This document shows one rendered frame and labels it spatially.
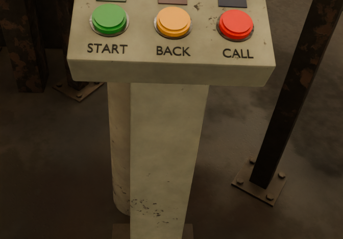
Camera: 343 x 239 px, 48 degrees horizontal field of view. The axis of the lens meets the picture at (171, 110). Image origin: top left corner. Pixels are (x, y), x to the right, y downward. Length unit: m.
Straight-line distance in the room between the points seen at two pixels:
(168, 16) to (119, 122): 0.32
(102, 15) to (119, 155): 0.41
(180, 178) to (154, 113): 0.15
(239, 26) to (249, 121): 0.79
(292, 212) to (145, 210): 0.48
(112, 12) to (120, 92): 0.24
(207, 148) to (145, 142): 0.59
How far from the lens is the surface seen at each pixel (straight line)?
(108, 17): 0.46
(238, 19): 0.47
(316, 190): 1.13
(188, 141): 0.55
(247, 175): 1.08
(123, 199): 0.93
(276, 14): 1.85
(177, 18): 0.46
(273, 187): 1.08
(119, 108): 0.71
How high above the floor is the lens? 0.84
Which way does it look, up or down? 43 degrees down
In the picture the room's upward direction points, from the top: 6 degrees clockwise
